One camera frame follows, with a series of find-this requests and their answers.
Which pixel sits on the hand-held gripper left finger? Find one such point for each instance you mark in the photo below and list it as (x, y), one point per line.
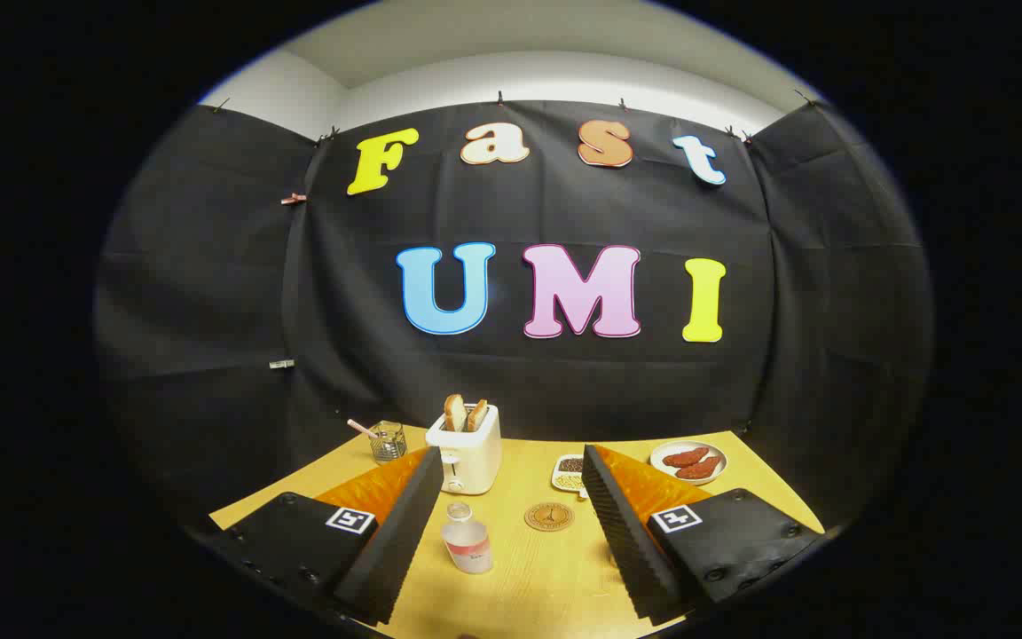
(391, 550)

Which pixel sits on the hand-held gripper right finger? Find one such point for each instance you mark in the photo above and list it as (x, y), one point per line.
(626, 541)

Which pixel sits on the clear juice bottle red label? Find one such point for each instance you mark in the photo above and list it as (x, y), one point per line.
(467, 546)

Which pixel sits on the round cork coaster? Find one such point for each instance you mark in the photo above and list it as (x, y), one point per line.
(549, 517)

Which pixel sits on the white divided dish with beans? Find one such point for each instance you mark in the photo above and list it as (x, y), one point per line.
(569, 475)

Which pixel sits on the red meat piece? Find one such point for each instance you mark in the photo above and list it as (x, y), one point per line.
(685, 458)
(699, 469)

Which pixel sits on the wooden table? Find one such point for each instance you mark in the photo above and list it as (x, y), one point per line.
(529, 577)

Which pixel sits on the metal mesh holder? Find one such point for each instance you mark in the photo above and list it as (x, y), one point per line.
(389, 444)

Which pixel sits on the white plate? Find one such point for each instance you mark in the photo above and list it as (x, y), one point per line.
(715, 454)

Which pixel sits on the striped straw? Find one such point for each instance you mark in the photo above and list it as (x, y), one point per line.
(360, 429)

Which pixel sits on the white toaster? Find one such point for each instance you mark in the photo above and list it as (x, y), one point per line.
(475, 457)

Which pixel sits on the bread slice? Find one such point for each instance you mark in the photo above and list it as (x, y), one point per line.
(476, 417)
(454, 414)

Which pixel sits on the black backdrop cloth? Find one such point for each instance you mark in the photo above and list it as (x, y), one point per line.
(564, 390)

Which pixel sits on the pink clip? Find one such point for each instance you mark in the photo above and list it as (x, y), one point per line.
(294, 199)

